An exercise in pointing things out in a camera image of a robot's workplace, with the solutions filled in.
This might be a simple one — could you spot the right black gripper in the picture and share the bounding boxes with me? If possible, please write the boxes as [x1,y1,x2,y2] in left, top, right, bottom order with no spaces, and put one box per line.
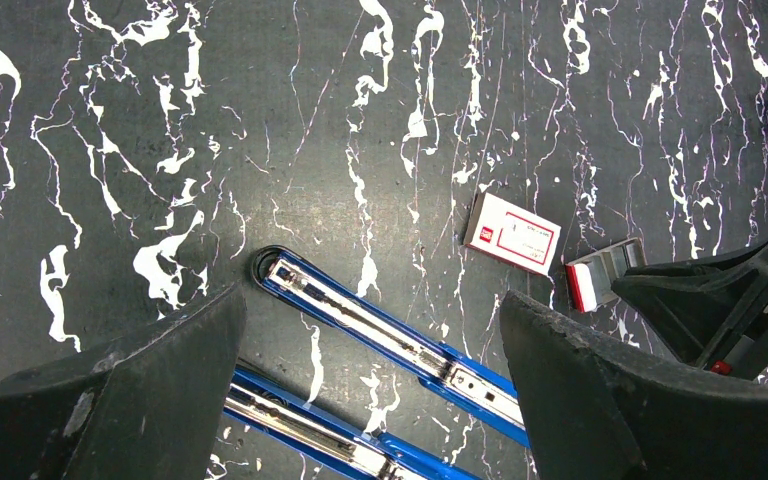
[612,240,768,380]

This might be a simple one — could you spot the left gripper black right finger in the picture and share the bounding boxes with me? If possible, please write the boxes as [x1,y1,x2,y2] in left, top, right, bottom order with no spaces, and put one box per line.
[499,290,768,479]

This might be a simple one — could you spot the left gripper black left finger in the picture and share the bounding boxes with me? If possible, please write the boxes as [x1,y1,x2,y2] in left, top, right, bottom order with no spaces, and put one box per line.
[0,284,246,479]

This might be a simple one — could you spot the blue stapler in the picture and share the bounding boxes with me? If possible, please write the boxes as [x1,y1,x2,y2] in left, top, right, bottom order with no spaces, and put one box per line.
[224,363,475,479]
[250,245,530,448]

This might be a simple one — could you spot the staple box tray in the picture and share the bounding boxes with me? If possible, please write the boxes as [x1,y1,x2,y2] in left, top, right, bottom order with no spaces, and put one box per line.
[564,237,646,313]

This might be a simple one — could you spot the red white staple box sleeve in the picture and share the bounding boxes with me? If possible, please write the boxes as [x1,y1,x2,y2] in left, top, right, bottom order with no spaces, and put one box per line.
[463,192,562,277]

